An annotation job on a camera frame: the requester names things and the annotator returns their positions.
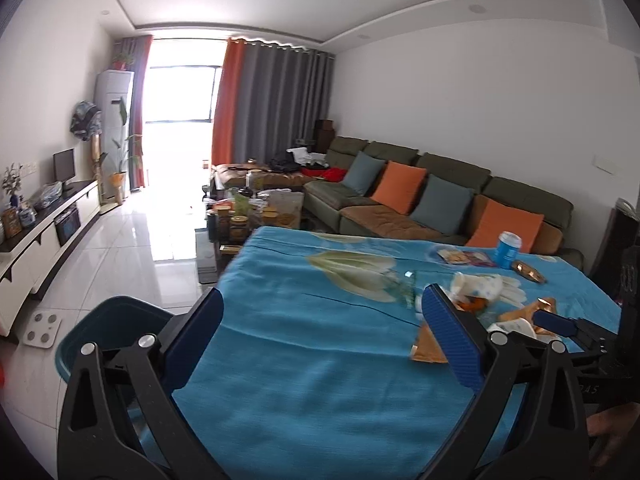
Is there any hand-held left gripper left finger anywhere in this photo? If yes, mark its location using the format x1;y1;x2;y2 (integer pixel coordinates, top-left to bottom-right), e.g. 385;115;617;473
56;287;226;480

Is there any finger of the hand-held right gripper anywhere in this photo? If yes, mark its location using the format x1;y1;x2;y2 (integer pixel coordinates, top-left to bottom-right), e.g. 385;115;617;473
531;310;623;362

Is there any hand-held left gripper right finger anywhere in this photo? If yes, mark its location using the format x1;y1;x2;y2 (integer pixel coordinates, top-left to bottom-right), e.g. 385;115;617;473
421;283;591;480

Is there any white tissue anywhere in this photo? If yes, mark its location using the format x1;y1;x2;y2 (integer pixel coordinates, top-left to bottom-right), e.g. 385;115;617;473
500;280;527;307

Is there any white dotted paper cup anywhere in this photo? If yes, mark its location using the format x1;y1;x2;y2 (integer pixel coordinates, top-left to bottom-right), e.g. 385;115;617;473
451;272;503;306

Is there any teal plastic bin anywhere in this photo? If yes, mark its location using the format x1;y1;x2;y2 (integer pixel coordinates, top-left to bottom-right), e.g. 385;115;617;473
55;296;176;411

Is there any person's right hand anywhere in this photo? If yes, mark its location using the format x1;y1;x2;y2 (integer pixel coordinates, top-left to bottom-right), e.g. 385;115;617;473
586;402;640;467

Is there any brown paper wrapper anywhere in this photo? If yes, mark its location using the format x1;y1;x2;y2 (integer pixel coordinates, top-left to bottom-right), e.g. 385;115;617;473
410;322;448;363

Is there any white crumpled paper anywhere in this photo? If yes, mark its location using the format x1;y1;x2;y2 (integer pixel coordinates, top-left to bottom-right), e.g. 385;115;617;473
486;319;540;341

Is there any gold snack packet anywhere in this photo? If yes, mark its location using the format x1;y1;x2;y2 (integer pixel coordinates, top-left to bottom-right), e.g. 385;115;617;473
510;261;547;283

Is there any clear plastic bottle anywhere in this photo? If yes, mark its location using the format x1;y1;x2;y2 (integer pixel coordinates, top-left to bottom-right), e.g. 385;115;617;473
387;269;426;313

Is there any blue cup with white lid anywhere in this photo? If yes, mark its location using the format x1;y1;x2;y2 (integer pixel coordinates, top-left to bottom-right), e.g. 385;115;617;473
492;231;522;267

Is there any dark chair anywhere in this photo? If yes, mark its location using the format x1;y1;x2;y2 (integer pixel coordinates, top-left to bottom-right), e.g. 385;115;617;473
590;199;640;306

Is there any orange cushion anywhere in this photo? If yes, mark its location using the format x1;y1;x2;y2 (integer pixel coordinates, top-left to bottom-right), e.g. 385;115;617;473
371;161;428;216
466;199;545;253

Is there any blue flower print tablecloth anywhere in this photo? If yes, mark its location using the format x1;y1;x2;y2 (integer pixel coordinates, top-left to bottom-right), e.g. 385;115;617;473
127;225;623;480

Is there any blue-grey cushion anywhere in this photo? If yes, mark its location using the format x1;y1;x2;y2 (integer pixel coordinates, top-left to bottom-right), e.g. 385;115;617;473
410;174;475;235
344;152;387;196

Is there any cluttered coffee table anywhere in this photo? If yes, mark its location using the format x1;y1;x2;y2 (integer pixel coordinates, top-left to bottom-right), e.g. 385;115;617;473
195;187;306;286

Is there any white bathroom scale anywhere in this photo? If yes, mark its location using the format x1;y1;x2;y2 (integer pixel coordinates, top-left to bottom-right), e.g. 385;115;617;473
19;312;62;347

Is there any green sofa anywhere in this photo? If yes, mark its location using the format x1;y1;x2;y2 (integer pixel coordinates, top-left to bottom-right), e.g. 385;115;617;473
212;135;586;271

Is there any tall leafy potted plant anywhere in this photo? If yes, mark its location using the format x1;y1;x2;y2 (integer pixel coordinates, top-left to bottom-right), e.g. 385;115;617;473
102;105;146;206

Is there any white and black TV cabinet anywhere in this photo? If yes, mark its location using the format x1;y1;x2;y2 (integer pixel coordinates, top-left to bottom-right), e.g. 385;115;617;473
0;179;101;336

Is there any clear plastic bag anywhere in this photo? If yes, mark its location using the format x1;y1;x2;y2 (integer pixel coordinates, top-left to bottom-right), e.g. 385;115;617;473
32;182;63;209

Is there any black monitor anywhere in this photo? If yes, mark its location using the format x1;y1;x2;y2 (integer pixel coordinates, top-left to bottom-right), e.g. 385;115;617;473
53;149;77;184

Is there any grey and orange curtain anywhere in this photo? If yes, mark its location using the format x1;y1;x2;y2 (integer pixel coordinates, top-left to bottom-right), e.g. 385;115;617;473
112;35;153;191
211;37;336;166

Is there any brown box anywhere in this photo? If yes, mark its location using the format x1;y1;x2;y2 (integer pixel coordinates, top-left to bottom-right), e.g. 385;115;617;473
314;119;336;153

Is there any flower vase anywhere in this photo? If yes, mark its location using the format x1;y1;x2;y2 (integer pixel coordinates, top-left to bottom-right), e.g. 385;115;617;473
2;162;26;211

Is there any white standing air conditioner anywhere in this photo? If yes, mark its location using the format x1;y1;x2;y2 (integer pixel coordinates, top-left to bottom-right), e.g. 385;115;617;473
95;70;135;203

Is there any window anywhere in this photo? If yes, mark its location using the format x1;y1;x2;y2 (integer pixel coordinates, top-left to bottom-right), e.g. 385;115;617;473
142;62;224;125

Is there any covered standing fan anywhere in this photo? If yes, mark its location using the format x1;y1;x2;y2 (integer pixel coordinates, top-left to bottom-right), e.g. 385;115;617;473
70;101;108;206

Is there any picture frame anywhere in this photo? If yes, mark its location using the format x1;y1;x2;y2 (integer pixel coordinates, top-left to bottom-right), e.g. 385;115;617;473
1;208;23;238

